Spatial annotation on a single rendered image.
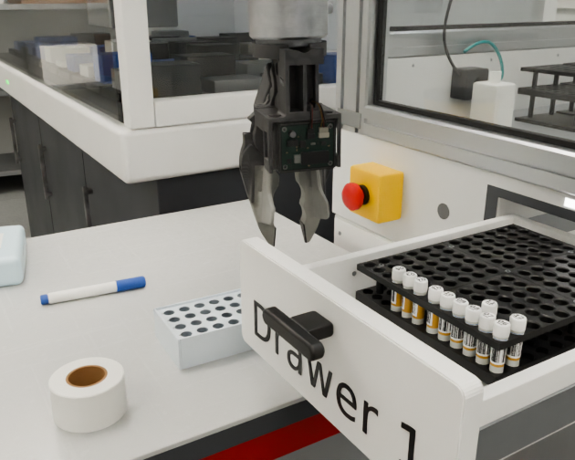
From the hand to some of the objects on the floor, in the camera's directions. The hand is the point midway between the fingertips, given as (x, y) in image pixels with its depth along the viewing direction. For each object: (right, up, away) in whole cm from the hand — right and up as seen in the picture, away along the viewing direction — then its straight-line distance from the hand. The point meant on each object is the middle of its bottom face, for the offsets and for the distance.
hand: (287, 230), depth 70 cm
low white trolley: (-16, -79, +46) cm, 93 cm away
